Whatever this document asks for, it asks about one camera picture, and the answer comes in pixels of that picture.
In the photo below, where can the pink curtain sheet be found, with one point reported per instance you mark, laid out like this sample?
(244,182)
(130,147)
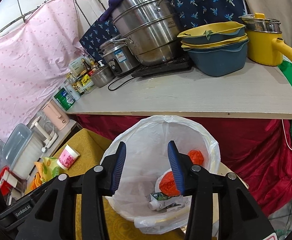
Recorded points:
(34,61)

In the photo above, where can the orange ribbed cloth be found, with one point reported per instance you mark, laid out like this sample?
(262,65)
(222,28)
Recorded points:
(36,182)

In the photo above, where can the red plastic basin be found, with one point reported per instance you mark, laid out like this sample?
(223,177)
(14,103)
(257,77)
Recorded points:
(7,181)

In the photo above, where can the red plastic bag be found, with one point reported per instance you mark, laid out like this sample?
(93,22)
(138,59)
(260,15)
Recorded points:
(167,184)

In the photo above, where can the condiment bottles cluster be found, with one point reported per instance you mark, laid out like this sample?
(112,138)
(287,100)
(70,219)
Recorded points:
(83,74)

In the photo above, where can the white dish drainer box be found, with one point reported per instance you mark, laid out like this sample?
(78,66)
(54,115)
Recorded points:
(21,150)

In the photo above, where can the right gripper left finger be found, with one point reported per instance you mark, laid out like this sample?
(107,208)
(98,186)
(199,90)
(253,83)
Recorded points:
(53,217)

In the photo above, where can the stacked blue yellow basins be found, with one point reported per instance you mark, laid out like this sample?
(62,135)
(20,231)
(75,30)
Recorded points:
(217,49)

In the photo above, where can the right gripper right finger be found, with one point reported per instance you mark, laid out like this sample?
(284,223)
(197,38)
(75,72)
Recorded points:
(240,217)

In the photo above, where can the green white can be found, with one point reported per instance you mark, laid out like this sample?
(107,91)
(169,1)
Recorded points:
(65,100)

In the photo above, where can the green yellow snack wrapper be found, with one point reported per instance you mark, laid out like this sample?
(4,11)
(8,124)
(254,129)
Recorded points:
(48,169)

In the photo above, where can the steel rice cooker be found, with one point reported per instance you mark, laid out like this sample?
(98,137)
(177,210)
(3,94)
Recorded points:
(118,56)

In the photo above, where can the black induction cooker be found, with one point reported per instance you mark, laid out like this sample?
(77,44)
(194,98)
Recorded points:
(173,66)

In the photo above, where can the small steel bowl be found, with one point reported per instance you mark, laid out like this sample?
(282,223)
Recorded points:
(102,76)

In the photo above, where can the yellow saucepan with handle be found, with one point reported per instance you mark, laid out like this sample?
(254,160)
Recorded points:
(266,45)

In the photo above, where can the red satin counter skirt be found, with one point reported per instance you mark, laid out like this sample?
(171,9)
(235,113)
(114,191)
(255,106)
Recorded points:
(260,152)

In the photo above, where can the white lined trash bin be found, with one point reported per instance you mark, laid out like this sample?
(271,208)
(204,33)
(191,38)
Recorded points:
(147,161)

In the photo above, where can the pink electric kettle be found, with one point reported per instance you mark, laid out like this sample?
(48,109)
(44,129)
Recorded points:
(56,115)

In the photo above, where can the large steel steamer pot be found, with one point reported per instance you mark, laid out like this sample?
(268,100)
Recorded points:
(149,28)

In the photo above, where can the white pink paper cup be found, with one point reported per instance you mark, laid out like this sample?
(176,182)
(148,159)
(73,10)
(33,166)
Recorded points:
(67,158)

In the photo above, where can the blue patterned cloth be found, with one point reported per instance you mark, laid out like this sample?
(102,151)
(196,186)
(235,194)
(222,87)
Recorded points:
(192,13)

